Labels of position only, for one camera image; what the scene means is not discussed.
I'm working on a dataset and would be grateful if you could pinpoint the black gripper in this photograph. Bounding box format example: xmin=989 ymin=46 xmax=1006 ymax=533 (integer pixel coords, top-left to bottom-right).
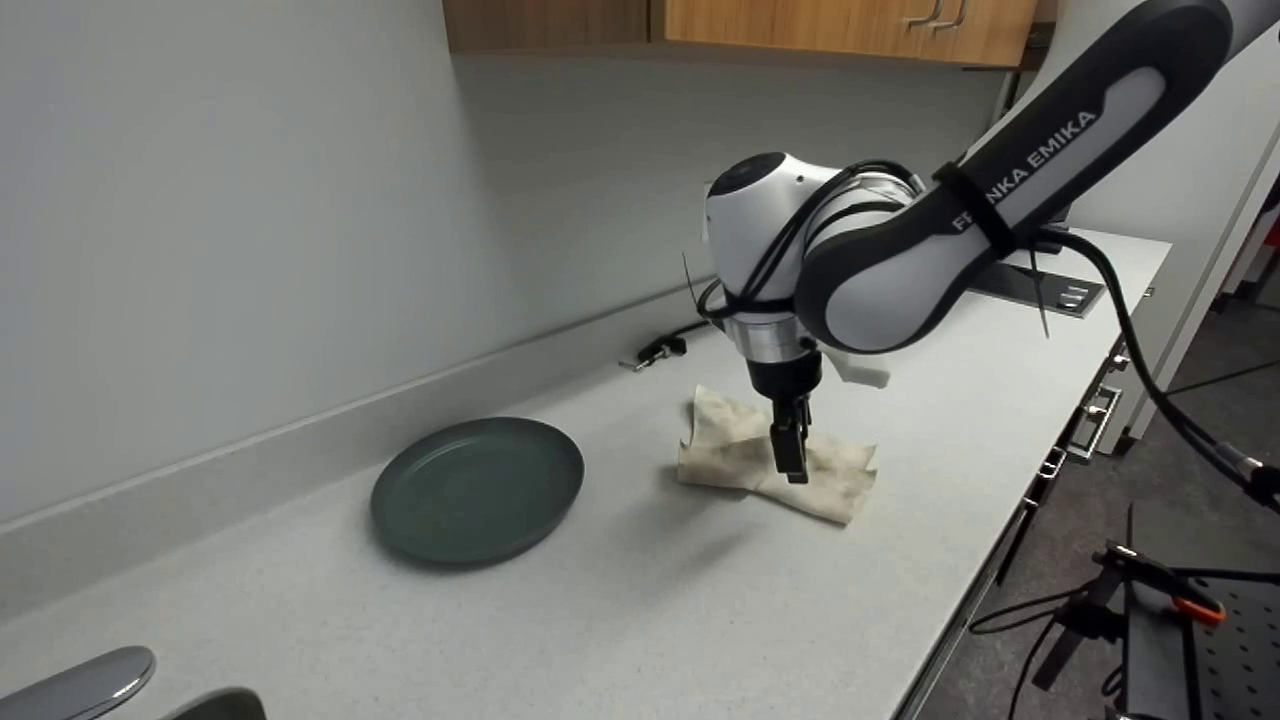
xmin=744 ymin=341 xmax=830 ymax=488

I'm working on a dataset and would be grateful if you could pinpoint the beige kitchen towel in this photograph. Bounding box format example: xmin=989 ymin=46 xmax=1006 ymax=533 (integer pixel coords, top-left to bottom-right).
xmin=667 ymin=381 xmax=884 ymax=526

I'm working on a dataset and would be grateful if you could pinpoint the black flat board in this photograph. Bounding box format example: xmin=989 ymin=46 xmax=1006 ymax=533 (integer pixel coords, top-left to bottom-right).
xmin=977 ymin=257 xmax=1114 ymax=319

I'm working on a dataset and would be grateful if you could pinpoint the dark green plate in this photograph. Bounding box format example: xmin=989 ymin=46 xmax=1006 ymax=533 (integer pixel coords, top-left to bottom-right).
xmin=370 ymin=417 xmax=587 ymax=575

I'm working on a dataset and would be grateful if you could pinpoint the black stand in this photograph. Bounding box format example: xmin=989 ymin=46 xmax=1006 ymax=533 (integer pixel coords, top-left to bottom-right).
xmin=1032 ymin=589 xmax=1137 ymax=695

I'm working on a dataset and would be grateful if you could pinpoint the black perforated board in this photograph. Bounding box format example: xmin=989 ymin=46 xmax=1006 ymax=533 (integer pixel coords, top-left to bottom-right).
xmin=1124 ymin=564 xmax=1280 ymax=720

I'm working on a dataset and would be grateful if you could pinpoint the sink basin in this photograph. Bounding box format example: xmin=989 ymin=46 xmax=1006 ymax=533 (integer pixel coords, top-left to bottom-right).
xmin=166 ymin=683 xmax=271 ymax=720

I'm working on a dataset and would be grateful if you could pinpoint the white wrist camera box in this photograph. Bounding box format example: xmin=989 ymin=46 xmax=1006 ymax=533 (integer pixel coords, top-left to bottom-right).
xmin=822 ymin=347 xmax=898 ymax=392

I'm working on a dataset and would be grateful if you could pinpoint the black cord on counter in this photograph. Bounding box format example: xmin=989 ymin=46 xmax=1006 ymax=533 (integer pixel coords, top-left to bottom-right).
xmin=617 ymin=316 xmax=725 ymax=373

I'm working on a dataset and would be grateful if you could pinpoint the metal drawer handle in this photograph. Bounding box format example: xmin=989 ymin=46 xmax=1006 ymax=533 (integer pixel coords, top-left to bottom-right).
xmin=1063 ymin=381 xmax=1129 ymax=463

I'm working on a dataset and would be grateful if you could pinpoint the wooden wall cabinet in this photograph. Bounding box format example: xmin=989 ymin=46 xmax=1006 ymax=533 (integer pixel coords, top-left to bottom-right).
xmin=439 ymin=0 xmax=1057 ymax=71

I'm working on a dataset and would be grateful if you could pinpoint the orange handled clamp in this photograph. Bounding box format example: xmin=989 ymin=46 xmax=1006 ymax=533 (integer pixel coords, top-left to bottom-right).
xmin=1093 ymin=534 xmax=1233 ymax=631

